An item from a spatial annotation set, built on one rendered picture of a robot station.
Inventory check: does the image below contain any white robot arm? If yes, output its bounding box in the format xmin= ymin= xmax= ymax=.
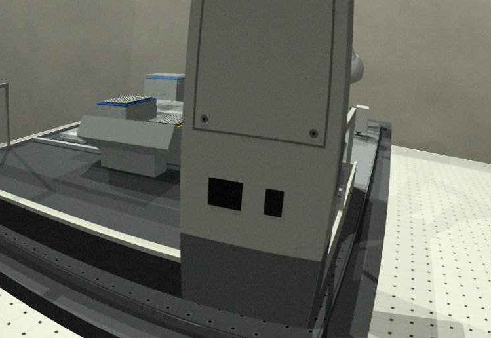
xmin=350 ymin=50 xmax=364 ymax=84

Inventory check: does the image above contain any white ready key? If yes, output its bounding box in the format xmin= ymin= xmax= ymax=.
xmin=349 ymin=104 xmax=369 ymax=139

